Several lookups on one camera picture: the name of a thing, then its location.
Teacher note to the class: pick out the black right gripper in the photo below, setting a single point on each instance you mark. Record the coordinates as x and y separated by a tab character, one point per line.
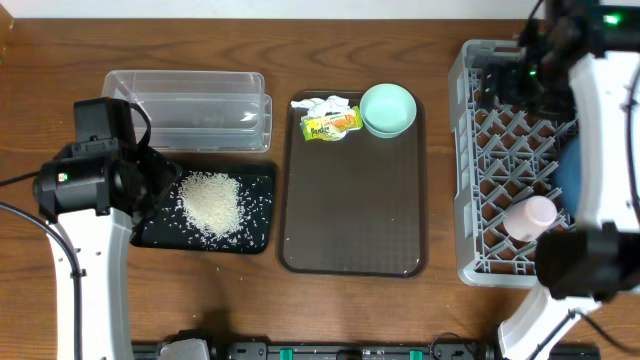
511	75

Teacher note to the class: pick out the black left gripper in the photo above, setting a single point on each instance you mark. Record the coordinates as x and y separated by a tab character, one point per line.
160	171

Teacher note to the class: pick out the yellow snack wrapper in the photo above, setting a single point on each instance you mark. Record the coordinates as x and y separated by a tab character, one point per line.
332	127

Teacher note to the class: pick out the clear plastic bin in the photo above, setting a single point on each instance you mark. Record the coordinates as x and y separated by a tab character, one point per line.
197	111

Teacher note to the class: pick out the mint green bowl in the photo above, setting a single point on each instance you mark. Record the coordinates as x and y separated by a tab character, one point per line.
387	110

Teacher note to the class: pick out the grey dishwasher rack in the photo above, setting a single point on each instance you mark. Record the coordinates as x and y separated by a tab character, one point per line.
503	156

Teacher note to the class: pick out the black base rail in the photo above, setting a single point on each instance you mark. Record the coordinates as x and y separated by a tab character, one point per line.
194	344

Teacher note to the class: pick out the dark blue bowl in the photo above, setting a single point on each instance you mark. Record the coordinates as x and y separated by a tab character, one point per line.
567	176

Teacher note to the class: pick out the pile of rice grains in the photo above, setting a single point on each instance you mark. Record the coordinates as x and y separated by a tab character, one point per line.
211	203

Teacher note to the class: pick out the white paper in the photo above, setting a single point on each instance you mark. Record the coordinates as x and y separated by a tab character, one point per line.
318	107

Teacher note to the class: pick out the black rectangular tray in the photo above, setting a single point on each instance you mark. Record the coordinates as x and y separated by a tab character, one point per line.
170	230

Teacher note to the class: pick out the brown serving tray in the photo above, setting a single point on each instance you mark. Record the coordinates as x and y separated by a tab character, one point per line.
357	206

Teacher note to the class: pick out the pink cup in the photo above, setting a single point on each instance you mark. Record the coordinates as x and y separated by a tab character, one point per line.
528	219

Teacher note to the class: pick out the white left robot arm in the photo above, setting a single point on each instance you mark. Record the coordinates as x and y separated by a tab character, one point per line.
94	198

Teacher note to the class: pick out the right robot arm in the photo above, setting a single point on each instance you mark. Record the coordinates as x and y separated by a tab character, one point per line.
580	62

